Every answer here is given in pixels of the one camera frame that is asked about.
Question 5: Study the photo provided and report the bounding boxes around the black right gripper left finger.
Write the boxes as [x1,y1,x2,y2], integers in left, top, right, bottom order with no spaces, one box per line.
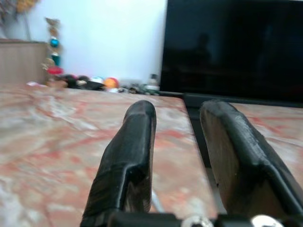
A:
[80,100,157,227]

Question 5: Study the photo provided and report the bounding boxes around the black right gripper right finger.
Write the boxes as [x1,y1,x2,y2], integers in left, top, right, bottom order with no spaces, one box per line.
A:
[199,99,303,219]

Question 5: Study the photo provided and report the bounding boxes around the small green toy vehicle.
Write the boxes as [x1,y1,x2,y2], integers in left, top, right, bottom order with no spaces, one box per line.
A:
[129,84,160,96]

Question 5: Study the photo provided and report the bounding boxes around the orange ball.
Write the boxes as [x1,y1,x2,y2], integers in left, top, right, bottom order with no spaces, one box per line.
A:
[103,77,119,90]

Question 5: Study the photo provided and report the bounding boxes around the white and blue ball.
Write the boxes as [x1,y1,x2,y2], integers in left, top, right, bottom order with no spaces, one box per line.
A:
[89,76,106,90]

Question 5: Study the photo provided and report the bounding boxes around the small clear bottle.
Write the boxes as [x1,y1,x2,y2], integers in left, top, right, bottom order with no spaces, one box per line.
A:
[148,73,159,88]

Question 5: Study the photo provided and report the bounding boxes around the black plush toy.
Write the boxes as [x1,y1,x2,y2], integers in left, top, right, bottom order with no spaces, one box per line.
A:
[54,74,90,90]

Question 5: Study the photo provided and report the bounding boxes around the large black television screen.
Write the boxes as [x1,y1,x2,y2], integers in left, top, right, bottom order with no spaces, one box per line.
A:
[159,0,303,103]

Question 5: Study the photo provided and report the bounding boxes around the ornament decoration with teal balls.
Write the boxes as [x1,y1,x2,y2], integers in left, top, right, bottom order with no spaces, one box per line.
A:
[40,17,64,86]

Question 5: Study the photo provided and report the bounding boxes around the light wooden cabinet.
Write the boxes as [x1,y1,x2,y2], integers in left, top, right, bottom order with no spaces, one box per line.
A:
[0,38,49,86]

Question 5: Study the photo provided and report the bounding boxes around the dried flower bouquet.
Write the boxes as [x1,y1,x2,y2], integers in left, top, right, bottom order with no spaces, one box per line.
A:
[0,0,40,41]

